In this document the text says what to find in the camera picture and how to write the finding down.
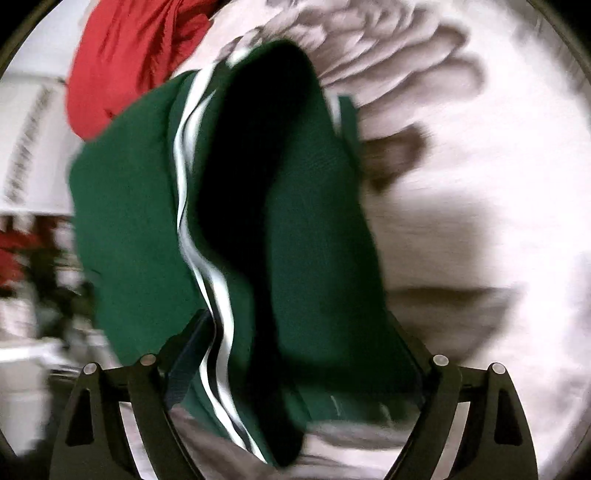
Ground green white varsity jacket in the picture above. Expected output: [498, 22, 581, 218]
[69, 41, 419, 467]

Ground red clothes in closet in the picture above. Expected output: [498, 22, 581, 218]
[0, 229, 43, 298]

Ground white wardrobe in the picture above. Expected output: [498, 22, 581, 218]
[1, 76, 82, 216]

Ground floral fleece bed blanket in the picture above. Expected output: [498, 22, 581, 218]
[180, 1, 590, 479]

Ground red duvet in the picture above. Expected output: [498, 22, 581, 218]
[66, 0, 217, 141]

